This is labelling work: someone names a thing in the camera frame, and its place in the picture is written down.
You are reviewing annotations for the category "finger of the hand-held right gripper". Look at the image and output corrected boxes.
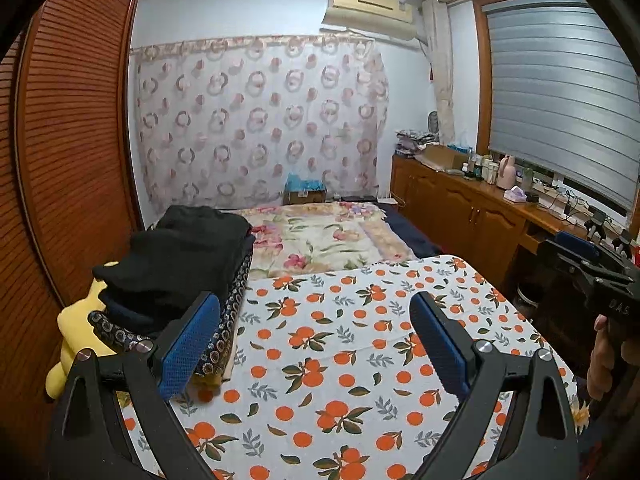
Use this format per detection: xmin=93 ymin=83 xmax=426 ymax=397
xmin=555 ymin=231 xmax=636 ymax=276
xmin=542 ymin=240 xmax=626 ymax=301

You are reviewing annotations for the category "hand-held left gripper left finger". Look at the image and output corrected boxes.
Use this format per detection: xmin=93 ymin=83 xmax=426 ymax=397
xmin=47 ymin=291 xmax=223 ymax=480

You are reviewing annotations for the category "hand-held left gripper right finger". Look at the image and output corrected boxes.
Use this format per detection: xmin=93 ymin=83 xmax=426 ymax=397
xmin=409 ymin=290 xmax=581 ymax=480

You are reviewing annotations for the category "black printed t-shirt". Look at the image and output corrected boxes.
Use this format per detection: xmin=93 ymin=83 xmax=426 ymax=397
xmin=92 ymin=205 xmax=253 ymax=323

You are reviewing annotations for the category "person's right hand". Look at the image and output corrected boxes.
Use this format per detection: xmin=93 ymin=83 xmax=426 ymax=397
xmin=587 ymin=314 xmax=623 ymax=403

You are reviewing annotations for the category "black desktop stand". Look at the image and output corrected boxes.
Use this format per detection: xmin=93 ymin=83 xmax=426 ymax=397
xmin=585 ymin=210 xmax=608 ymax=241
xmin=612 ymin=232 xmax=636 ymax=259

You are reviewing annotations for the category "grey waste bin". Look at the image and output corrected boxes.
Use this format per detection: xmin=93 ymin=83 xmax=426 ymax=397
xmin=515 ymin=282 xmax=539 ymax=321

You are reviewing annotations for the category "navy folded garment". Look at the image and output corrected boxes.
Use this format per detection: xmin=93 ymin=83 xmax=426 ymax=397
xmin=100 ymin=235 xmax=256 ymax=336

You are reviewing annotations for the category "pink jug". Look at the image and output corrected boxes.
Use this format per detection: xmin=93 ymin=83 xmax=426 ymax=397
xmin=497 ymin=154 xmax=516 ymax=190

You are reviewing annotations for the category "navy blanket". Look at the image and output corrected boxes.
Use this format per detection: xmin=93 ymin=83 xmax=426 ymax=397
xmin=340 ymin=200 xmax=443 ymax=261

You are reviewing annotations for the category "wooden sideboard cabinet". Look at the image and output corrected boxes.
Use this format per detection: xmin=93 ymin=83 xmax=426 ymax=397
xmin=390 ymin=154 xmax=640 ymax=291

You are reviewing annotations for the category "yellow plush toy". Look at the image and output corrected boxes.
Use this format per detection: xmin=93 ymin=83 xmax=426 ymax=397
xmin=45 ymin=277 xmax=108 ymax=401

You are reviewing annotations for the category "grey window blind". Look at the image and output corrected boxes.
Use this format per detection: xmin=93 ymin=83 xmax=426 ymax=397
xmin=486 ymin=0 xmax=640 ymax=218

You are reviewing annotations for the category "floral blanket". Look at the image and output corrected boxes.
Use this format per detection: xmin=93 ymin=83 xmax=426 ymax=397
xmin=235 ymin=202 xmax=416 ymax=281

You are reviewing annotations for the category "open flat cardboard box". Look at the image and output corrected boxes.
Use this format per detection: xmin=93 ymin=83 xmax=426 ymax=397
xmin=417 ymin=144 xmax=468 ymax=171

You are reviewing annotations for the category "small cardboard box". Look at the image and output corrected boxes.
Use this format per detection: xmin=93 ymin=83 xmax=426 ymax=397
xmin=284 ymin=187 xmax=328 ymax=206

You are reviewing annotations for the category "pile of folded patterned cloths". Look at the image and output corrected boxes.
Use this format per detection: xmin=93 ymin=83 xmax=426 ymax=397
xmin=395 ymin=129 xmax=438 ymax=158

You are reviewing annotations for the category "blue plastic bag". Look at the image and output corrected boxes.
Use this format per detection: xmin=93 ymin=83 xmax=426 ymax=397
xmin=286 ymin=172 xmax=326 ymax=192

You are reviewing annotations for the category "beige tied curtain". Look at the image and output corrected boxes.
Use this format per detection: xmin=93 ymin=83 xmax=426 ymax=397
xmin=421 ymin=0 xmax=456 ymax=143

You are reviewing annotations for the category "circle-patterned sheer curtain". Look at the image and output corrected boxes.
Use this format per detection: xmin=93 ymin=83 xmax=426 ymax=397
xmin=131 ymin=35 xmax=391 ymax=211

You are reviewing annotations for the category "wooden louvred wardrobe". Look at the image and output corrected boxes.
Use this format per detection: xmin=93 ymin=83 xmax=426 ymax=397
xmin=0 ymin=0 xmax=143 ymax=461

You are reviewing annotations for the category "beige air conditioner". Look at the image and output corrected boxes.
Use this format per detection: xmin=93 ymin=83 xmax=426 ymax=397
xmin=321 ymin=0 xmax=417 ymax=40

